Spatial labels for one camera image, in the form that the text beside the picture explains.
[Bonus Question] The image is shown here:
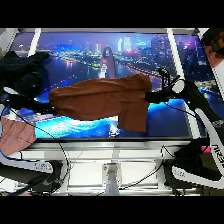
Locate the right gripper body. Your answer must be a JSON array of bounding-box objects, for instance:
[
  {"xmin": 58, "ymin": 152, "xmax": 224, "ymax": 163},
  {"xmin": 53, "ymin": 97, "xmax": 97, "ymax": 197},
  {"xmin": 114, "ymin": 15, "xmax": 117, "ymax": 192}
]
[{"xmin": 144, "ymin": 89, "xmax": 175, "ymax": 104}]

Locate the brown garment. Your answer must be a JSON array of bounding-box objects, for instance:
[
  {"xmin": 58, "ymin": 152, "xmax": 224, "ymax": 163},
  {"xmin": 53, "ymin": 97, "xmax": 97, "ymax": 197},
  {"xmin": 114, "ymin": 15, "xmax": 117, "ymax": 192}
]
[{"xmin": 48, "ymin": 73, "xmax": 154, "ymax": 133}]

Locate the red garment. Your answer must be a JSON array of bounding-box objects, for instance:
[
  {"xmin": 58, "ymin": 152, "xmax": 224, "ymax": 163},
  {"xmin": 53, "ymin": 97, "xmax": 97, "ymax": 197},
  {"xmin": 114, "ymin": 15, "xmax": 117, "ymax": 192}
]
[{"xmin": 203, "ymin": 44, "xmax": 224, "ymax": 64}]

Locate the dark checked garment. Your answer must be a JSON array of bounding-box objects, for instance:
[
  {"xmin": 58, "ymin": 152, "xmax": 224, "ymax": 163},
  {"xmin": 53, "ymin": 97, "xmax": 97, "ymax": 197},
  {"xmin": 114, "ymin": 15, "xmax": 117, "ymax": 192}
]
[{"xmin": 201, "ymin": 28, "xmax": 224, "ymax": 56}]

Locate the black garment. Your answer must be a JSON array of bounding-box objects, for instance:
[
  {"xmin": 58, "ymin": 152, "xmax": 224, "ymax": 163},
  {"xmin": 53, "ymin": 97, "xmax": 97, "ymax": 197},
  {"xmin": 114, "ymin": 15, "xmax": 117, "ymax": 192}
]
[{"xmin": 0, "ymin": 50, "xmax": 52, "ymax": 100}]

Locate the pink garment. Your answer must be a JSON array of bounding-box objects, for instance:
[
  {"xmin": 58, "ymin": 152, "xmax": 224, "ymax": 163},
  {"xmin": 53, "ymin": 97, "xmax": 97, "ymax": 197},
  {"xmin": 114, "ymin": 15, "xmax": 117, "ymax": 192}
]
[{"xmin": 0, "ymin": 116, "xmax": 38, "ymax": 156}]

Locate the black cable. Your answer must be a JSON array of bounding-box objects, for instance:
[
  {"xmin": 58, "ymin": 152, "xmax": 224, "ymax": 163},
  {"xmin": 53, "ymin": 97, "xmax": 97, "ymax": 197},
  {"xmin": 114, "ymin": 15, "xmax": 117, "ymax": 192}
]
[
  {"xmin": 119, "ymin": 143, "xmax": 168, "ymax": 191},
  {"xmin": 1, "ymin": 105, "xmax": 72, "ymax": 188}
]

